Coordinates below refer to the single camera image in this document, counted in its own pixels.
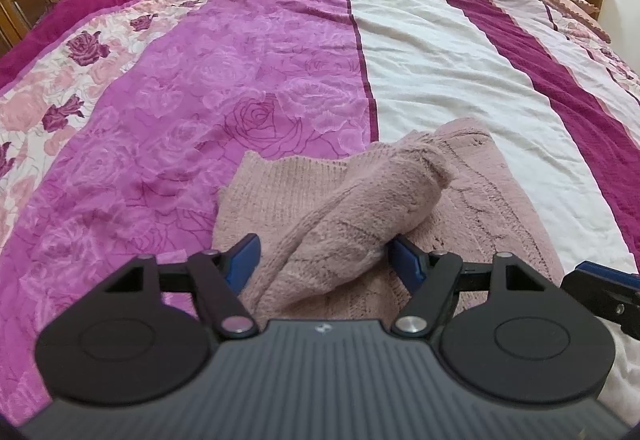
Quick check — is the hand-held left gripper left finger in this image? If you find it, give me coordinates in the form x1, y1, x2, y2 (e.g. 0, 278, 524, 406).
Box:
102, 233, 262, 340

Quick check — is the floral purple bed blanket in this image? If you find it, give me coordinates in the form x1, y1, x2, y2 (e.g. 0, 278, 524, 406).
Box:
0, 0, 640, 431

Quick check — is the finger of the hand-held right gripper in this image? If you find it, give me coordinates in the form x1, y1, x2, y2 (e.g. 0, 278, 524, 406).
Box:
560, 261, 640, 341

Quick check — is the pink knit cardigan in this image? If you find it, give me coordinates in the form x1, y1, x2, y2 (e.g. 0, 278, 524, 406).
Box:
212, 117, 567, 327

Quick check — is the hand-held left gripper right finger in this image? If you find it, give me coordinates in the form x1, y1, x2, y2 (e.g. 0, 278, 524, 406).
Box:
389, 237, 548, 337

